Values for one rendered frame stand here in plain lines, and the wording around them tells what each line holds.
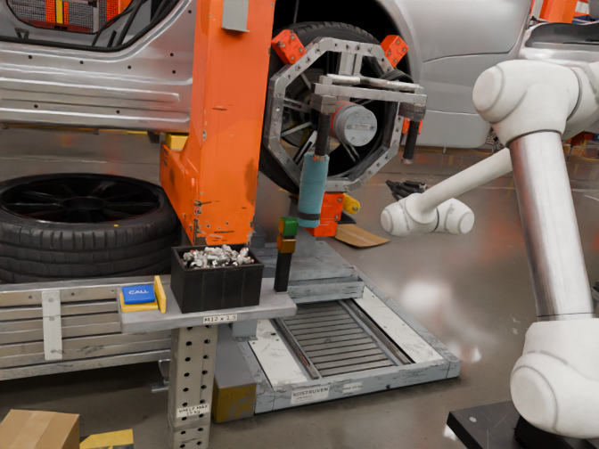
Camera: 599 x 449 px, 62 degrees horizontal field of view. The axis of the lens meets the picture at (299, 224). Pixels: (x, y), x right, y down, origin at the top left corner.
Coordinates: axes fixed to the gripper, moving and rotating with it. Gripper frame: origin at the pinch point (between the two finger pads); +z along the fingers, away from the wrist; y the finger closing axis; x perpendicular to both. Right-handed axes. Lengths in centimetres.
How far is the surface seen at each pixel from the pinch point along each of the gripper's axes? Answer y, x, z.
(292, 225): -41, 43, -43
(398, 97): 15.2, 31.6, -9.9
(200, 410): -92, 22, -46
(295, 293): -55, -14, 12
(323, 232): -31.0, 0.6, 8.5
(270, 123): -21, 48, 9
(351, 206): -15.5, -0.7, 10.2
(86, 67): -54, 96, 27
